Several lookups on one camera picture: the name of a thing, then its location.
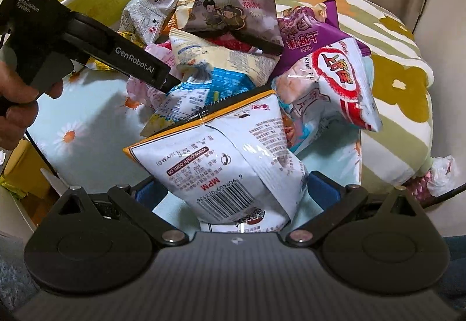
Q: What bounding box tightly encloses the yellow cardboard box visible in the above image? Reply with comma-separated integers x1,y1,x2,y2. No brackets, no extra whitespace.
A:
0,139,56,220

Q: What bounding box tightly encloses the white pale blue snack bag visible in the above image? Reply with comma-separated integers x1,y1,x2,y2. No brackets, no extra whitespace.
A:
276,82,362,157

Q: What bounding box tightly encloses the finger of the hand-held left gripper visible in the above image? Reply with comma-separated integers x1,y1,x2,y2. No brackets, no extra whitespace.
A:
65,13,183,93

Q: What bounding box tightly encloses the black cable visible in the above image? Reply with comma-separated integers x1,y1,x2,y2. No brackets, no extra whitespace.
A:
419,184,466,213

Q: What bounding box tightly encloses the white red striped snack bag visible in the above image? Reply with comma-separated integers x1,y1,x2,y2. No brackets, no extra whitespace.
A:
274,35,384,133

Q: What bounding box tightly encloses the white orange-edged snack bag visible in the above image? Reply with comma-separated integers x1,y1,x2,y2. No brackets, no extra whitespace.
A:
122,86,311,235

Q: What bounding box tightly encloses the purple snack bag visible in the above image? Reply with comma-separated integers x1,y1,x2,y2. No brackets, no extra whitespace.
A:
277,0,373,89

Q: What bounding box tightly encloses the silver grey snack bag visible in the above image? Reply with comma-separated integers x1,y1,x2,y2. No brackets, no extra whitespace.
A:
122,0,187,45

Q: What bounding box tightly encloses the white pink plastic bag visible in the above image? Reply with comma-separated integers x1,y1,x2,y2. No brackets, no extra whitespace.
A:
405,154,456,202

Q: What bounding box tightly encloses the pink snack bag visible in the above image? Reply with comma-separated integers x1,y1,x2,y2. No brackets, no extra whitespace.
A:
126,42,176,111

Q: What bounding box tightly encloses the light blue daisy print cloth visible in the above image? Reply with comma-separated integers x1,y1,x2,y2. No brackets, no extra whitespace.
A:
25,64,365,234

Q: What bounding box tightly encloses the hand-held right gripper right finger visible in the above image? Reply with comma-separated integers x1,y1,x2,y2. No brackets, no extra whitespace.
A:
284,170,425,248

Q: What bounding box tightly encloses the person's left hand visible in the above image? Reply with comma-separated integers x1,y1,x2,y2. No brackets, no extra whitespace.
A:
0,62,65,152

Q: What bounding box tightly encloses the cream snack bag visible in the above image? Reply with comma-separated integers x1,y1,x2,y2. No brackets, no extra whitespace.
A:
168,28,282,89

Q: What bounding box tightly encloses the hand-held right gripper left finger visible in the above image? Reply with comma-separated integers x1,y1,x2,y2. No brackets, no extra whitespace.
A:
54,175,188,246

